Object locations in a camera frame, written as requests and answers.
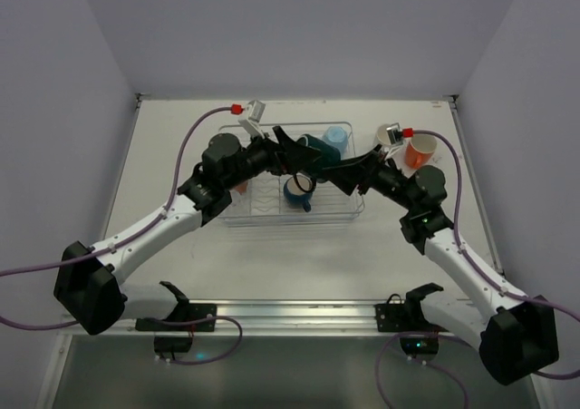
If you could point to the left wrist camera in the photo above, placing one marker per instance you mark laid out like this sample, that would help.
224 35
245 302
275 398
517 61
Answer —
250 118

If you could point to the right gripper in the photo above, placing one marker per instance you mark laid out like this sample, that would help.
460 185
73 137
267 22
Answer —
365 176

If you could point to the dark green mug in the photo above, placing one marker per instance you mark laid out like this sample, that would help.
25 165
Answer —
329 157

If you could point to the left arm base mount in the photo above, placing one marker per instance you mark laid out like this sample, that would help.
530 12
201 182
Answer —
185 316

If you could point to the light blue mug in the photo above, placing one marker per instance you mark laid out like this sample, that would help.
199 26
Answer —
337 137

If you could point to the dark blue mug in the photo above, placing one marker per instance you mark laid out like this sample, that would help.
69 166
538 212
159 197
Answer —
298 192

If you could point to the aluminium front rail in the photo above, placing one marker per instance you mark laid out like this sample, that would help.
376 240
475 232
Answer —
261 318

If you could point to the clear wire dish rack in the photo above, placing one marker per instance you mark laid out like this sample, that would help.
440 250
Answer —
264 202

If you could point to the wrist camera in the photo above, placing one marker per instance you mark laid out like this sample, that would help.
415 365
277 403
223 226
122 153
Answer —
391 151
250 118

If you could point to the orange mug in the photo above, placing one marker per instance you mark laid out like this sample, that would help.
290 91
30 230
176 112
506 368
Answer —
420 149

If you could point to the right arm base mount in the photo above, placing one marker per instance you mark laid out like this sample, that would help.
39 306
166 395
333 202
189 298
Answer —
403 314

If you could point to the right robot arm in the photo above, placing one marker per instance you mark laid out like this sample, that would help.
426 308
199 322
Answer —
515 335

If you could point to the pink cup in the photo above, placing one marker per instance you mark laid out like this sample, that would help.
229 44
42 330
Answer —
242 187

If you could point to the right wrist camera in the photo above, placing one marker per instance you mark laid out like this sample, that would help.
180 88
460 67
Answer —
391 151

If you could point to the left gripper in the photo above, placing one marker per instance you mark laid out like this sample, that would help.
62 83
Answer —
277 153

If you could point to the white mug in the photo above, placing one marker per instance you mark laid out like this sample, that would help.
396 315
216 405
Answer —
383 137

